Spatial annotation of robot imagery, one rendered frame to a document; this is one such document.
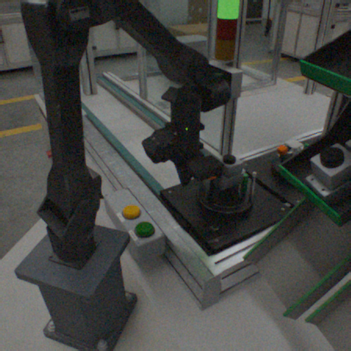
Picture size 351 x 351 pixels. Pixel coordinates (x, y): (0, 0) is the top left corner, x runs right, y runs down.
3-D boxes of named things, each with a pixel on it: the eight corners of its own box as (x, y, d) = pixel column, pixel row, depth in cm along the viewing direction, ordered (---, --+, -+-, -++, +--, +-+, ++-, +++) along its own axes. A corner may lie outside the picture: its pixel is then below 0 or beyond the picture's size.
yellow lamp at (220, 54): (222, 61, 79) (224, 41, 77) (211, 57, 83) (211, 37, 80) (238, 59, 82) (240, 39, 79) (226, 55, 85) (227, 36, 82)
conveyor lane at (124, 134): (211, 283, 73) (215, 253, 67) (92, 136, 132) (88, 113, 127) (298, 236, 85) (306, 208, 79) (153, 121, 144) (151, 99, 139)
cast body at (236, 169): (222, 191, 74) (224, 165, 70) (210, 182, 77) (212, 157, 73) (249, 180, 78) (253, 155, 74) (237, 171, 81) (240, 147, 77)
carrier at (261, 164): (297, 215, 78) (309, 172, 71) (235, 169, 96) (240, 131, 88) (354, 186, 89) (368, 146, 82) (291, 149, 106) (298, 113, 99)
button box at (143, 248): (139, 265, 72) (137, 245, 69) (105, 212, 87) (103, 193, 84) (166, 253, 75) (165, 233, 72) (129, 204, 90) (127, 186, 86)
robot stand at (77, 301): (42, 335, 62) (12, 271, 50) (81, 280, 73) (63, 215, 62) (107, 361, 58) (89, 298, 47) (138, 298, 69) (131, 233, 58)
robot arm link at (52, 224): (64, 250, 47) (55, 217, 43) (37, 220, 52) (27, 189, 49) (101, 228, 51) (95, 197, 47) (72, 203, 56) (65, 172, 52)
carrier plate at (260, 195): (213, 256, 68) (214, 249, 66) (159, 196, 85) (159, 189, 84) (292, 217, 78) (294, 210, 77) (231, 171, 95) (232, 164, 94)
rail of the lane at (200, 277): (201, 311, 67) (204, 279, 61) (77, 139, 130) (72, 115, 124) (222, 300, 69) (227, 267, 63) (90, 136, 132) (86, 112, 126)
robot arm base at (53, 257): (47, 260, 53) (37, 234, 49) (68, 234, 58) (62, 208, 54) (83, 271, 51) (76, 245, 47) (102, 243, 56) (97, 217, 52)
